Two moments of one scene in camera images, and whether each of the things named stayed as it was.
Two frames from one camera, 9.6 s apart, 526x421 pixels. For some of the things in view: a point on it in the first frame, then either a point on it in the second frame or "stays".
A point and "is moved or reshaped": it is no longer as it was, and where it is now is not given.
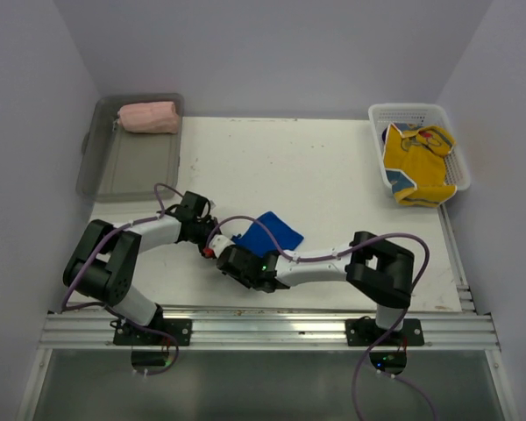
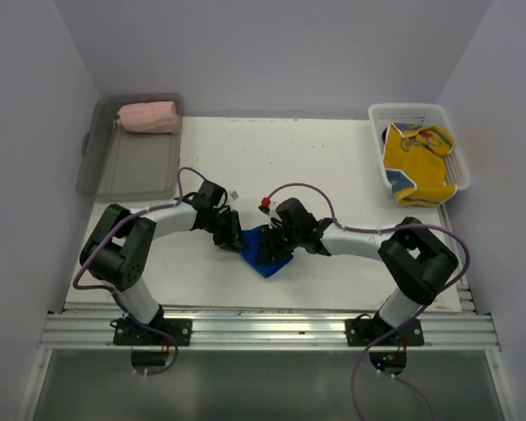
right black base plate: (364, 332) stays
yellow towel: (415, 160) stays
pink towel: (152, 117) stays
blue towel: (258, 241) is moved or reshaped
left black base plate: (127, 334) stays
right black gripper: (244, 281) to (268, 250)
